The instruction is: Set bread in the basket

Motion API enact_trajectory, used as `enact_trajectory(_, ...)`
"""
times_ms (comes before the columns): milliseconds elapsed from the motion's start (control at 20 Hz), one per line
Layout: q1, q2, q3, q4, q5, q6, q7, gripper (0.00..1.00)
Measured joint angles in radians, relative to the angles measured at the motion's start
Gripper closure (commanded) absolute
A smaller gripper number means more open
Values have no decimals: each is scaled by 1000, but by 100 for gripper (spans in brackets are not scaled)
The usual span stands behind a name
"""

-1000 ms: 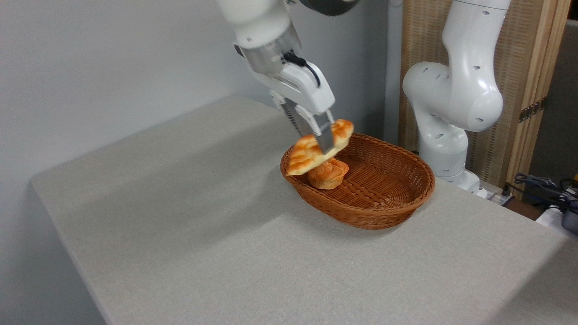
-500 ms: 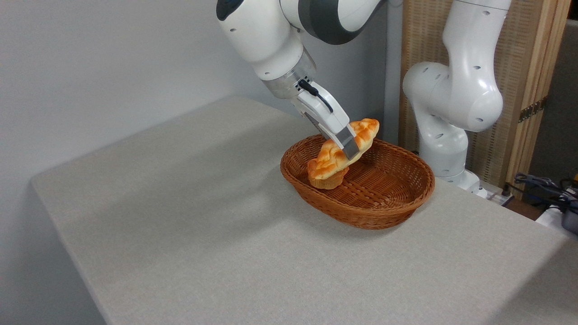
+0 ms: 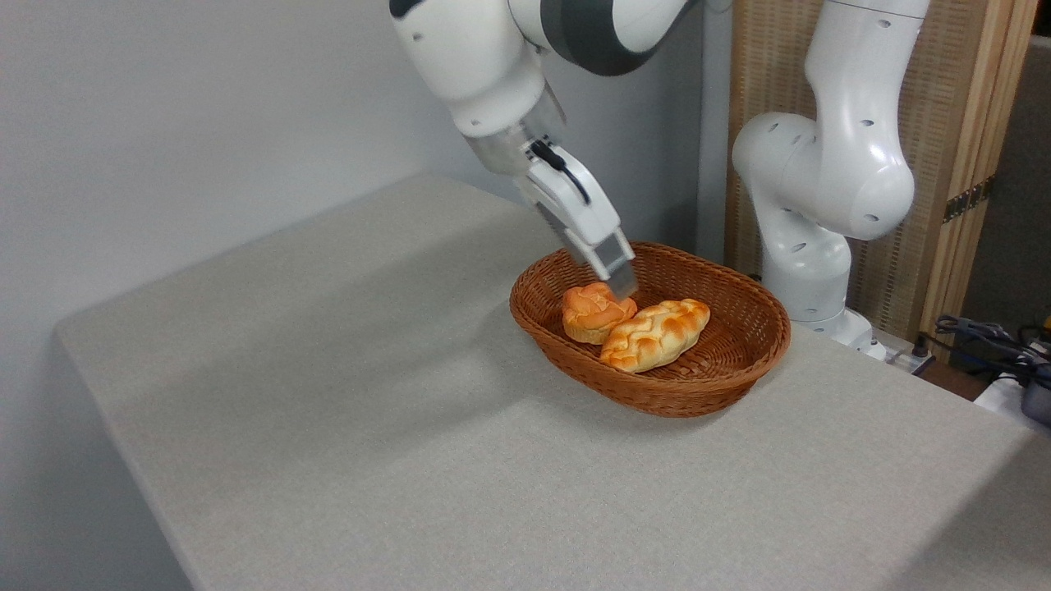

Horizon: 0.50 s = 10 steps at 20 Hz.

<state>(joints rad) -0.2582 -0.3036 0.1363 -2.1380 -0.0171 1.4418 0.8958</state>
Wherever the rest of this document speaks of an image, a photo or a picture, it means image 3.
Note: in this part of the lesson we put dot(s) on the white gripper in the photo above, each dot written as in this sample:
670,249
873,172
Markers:
579,205

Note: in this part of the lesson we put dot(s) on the braided golden bread loaf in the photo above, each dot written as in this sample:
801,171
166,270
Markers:
653,336

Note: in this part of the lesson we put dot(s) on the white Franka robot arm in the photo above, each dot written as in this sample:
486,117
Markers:
846,164

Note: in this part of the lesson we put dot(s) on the round orange bread bun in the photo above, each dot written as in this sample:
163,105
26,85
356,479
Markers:
589,313

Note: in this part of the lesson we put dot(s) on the brown wicker oval basket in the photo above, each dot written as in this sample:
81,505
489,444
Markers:
722,369

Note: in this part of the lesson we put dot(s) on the white power strip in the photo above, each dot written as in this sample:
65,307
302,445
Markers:
907,359

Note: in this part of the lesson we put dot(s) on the grey fabric tablecloth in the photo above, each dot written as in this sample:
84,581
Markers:
328,460

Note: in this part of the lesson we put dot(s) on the wooden rattan folding screen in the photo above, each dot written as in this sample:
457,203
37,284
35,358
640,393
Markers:
952,98

